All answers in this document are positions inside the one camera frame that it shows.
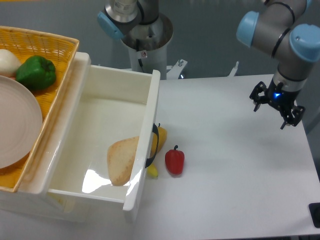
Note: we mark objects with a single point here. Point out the pink plate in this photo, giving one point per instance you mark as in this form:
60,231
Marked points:
20,121

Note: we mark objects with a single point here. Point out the white onion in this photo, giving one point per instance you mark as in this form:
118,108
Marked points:
9,63

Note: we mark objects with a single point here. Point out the red bell pepper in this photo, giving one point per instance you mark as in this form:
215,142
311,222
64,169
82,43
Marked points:
174,161

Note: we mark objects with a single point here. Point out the yellow bell pepper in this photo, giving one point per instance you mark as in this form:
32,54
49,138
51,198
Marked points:
159,140

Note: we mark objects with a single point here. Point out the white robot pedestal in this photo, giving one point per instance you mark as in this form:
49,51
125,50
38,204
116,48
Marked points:
147,49

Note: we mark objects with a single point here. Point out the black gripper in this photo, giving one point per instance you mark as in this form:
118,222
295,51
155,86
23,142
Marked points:
279,99

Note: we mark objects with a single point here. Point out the triangle bread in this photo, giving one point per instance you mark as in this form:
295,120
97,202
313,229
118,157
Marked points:
120,160

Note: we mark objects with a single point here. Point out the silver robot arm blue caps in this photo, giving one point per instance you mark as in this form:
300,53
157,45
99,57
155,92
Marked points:
274,32

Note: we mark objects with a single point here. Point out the green bell pepper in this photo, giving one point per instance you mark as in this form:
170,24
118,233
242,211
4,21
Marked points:
36,73

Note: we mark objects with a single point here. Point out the yellow woven basket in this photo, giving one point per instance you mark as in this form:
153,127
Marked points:
61,50

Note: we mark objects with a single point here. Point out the white drawer cabinet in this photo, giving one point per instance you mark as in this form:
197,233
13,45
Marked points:
33,196

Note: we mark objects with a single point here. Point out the black object at table edge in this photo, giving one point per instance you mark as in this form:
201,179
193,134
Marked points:
314,209

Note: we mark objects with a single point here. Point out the upper white drawer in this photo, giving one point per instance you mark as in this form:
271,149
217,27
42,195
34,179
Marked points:
114,105

